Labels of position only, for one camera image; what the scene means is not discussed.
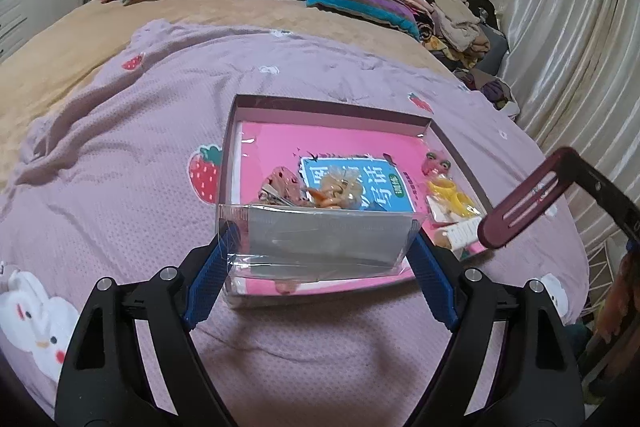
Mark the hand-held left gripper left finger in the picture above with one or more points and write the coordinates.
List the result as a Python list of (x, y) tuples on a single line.
[(215, 282)]

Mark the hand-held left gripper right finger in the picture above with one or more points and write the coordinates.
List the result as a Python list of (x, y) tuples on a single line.
[(435, 282)]

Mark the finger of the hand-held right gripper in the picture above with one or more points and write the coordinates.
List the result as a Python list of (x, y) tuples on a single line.
[(550, 203), (520, 203)]

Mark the clear plastic packet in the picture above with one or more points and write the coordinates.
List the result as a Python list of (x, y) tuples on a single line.
[(320, 237)]

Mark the grey cardboard box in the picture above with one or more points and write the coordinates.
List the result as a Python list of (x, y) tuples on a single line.
[(325, 112)]

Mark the person's right forearm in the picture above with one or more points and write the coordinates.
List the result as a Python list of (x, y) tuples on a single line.
[(622, 302)]

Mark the white claw clip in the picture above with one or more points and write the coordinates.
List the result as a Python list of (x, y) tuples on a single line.
[(465, 233)]

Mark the yellow trinket in clear packet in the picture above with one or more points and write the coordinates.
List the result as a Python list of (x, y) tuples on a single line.
[(447, 198)]

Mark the pink frog hair clip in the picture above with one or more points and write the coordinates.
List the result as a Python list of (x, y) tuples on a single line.
[(437, 164)]

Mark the metal hair clip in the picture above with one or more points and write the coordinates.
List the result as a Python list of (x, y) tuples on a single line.
[(272, 197)]

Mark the pink strawberry print blanket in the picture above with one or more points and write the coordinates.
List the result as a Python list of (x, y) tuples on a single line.
[(125, 157)]

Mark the pink book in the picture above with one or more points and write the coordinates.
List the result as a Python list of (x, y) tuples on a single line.
[(350, 139)]

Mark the cream curtain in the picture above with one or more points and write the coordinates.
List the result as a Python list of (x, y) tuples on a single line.
[(575, 32)]

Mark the pile of clothes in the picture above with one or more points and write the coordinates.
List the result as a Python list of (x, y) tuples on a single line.
[(455, 22)]

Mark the striped folded blanket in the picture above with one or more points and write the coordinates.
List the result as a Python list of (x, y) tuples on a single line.
[(360, 4)]

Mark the tan bed sheet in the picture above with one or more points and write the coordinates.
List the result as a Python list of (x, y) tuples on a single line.
[(100, 22)]

